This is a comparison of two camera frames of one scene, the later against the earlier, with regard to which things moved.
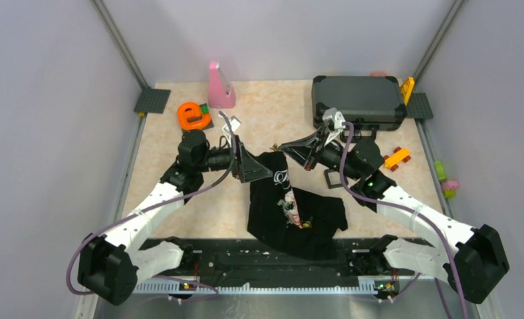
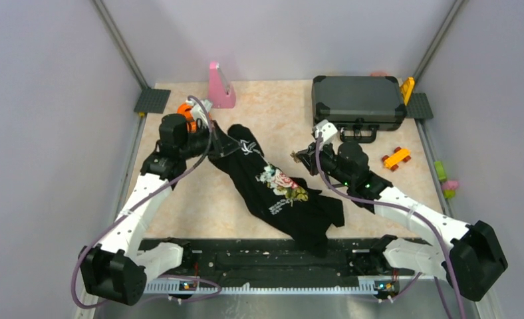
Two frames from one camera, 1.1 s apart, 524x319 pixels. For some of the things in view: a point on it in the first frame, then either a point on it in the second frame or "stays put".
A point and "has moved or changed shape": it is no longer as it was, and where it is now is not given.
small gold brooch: [275, 147] has moved or changed shape
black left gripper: [247, 167] -> [221, 143]
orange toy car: [399, 154] stays put
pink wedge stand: [221, 94] stays put
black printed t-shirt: [291, 220] has moved or changed shape
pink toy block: [450, 185] stays put
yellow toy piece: [406, 89] stays put
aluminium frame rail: [169, 288] stays put
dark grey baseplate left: [151, 100] stays put
